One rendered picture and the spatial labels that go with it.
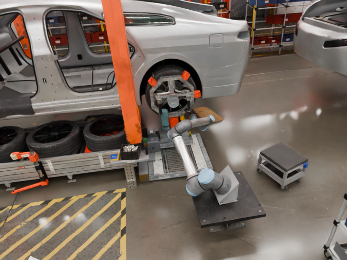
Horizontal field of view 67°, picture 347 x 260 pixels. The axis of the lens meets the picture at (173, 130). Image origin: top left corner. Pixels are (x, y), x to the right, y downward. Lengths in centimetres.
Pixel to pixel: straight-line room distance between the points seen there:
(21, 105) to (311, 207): 349
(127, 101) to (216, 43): 126
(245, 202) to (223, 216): 28
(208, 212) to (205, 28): 199
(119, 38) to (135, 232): 189
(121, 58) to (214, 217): 172
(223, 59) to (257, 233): 198
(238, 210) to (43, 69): 260
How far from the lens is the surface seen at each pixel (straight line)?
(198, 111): 469
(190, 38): 317
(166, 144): 363
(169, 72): 322
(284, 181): 315
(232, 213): 254
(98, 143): 334
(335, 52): 448
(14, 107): 370
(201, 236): 275
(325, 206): 328
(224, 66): 337
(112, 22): 257
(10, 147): 377
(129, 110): 284
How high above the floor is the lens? 223
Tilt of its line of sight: 32 degrees down
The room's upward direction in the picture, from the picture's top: 4 degrees counter-clockwise
